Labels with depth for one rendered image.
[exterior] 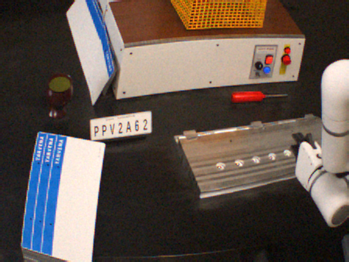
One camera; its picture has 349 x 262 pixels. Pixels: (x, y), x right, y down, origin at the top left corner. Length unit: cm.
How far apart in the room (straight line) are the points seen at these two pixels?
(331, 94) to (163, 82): 84
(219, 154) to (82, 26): 61
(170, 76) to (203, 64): 9
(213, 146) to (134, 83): 27
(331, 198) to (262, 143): 49
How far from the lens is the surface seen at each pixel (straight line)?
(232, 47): 233
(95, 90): 233
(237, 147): 223
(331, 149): 171
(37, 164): 204
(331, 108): 163
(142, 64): 227
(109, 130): 222
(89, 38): 245
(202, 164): 217
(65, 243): 188
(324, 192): 187
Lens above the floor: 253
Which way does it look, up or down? 45 degrees down
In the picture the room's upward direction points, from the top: 11 degrees clockwise
